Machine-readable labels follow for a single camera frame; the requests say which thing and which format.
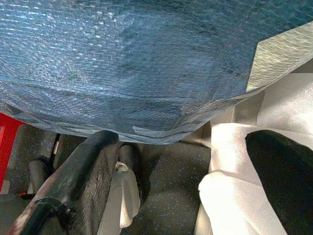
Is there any red plastic stool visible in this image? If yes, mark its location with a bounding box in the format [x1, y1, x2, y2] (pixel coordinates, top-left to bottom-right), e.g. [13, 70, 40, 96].
[0, 112, 27, 194]

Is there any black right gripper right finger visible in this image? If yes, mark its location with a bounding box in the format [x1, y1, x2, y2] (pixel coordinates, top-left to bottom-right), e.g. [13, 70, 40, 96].
[245, 130, 313, 235]

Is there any grey robot leg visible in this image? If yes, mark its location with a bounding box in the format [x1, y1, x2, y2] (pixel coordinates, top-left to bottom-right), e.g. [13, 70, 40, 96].
[97, 143, 150, 235]

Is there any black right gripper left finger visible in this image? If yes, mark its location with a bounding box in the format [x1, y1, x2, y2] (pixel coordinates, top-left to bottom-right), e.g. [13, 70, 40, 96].
[14, 130, 121, 235]

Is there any white garment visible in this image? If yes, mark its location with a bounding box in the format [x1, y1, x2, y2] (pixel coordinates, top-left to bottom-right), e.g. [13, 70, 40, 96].
[194, 73, 313, 235]

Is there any blue woven tarp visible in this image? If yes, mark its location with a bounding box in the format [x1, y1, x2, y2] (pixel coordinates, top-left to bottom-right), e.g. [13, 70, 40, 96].
[0, 0, 313, 145]

